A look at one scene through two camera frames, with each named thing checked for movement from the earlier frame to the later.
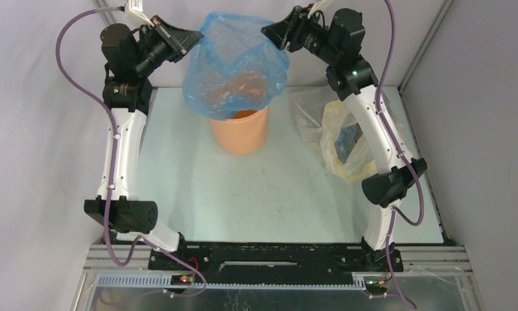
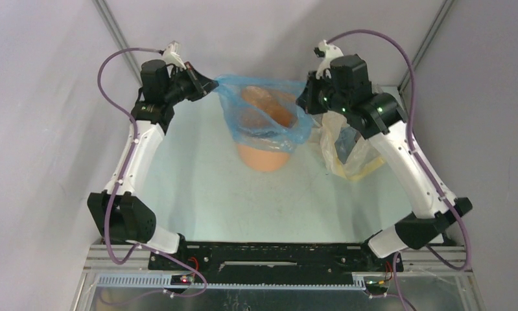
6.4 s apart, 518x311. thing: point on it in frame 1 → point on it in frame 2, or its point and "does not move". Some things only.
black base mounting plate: x=273 y=259 does not move
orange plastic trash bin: x=245 y=132 → x=282 y=107
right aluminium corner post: x=441 y=16 does not move
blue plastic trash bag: x=233 y=67 → x=263 y=111
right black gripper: x=290 y=34 → x=307 y=99
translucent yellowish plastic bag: x=345 y=144 does not move
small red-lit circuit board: x=179 y=280 does not move
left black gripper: x=178 y=41 → x=200 y=85
